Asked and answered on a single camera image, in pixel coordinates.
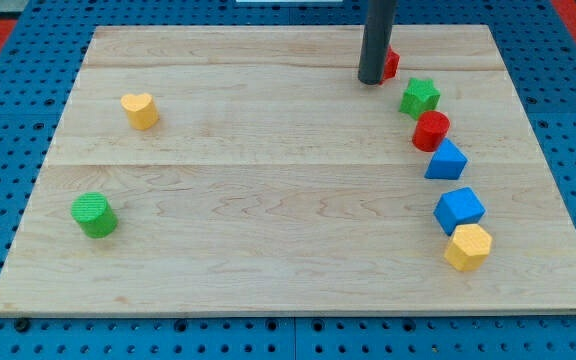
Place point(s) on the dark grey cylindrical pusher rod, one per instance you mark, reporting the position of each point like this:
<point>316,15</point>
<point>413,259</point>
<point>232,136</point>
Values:
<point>376,39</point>

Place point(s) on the red star block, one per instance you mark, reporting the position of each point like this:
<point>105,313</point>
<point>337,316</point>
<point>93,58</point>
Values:
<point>391,65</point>

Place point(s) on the green star block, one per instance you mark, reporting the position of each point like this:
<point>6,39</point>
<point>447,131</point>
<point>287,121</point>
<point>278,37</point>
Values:
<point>420,96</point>

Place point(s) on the red cylinder block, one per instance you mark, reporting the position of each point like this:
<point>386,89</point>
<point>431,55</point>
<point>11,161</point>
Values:
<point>432,127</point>

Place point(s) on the blue triangle block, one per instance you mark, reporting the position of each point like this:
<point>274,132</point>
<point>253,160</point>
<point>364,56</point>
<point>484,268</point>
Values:
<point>447,162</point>

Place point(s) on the blue cube block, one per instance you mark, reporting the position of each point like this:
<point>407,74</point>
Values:
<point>458,207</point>

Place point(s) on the light wooden board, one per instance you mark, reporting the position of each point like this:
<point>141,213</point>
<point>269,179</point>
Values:
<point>276,184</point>

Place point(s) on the yellow hexagon block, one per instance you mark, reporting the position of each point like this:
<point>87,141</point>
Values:
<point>468,247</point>

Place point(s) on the yellow heart block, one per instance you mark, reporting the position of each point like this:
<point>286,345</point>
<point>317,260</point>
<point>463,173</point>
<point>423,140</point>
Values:
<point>141,110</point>

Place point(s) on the green cylinder block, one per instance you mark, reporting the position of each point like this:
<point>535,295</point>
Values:
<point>94,215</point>

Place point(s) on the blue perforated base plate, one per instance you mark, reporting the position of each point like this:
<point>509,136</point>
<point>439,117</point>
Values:
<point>39,64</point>

